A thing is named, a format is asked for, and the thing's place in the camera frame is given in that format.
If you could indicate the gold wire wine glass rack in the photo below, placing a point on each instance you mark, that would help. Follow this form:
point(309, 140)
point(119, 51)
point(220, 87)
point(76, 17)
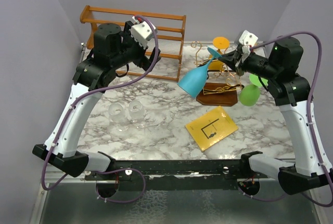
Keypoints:
point(213, 93)

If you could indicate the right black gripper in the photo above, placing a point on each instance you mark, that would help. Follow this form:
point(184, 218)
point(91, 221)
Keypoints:
point(231, 59)

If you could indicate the blue plastic wine glass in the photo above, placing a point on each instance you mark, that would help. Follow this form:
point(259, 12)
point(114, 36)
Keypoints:
point(194, 81)

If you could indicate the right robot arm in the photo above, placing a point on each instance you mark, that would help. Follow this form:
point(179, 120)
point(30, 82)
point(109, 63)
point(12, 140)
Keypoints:
point(292, 94)

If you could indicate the yellow book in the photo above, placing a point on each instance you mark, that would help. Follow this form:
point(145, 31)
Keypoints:
point(211, 128)

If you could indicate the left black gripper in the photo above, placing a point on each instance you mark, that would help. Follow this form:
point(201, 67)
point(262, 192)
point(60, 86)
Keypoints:
point(143, 61)

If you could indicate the green plastic wine glass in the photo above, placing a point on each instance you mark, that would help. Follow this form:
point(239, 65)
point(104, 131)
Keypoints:
point(251, 93)

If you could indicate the black metal base rail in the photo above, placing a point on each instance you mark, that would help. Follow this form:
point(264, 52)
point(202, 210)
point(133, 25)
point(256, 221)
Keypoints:
point(170, 175)

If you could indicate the wooden dish rack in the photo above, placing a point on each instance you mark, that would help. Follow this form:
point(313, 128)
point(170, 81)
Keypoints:
point(171, 31)

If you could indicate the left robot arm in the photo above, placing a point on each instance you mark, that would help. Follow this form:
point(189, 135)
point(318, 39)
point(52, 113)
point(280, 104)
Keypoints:
point(114, 47)

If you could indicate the clear wine glass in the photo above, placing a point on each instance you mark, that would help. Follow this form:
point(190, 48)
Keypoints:
point(137, 113)
point(118, 117)

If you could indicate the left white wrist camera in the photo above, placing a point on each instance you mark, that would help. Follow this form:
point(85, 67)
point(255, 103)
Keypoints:
point(141, 32)

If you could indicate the clear wine glass left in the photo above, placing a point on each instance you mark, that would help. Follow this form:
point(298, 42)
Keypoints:
point(118, 117)

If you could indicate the clear wine glass right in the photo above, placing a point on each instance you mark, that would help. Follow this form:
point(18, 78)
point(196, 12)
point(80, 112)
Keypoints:
point(137, 113)

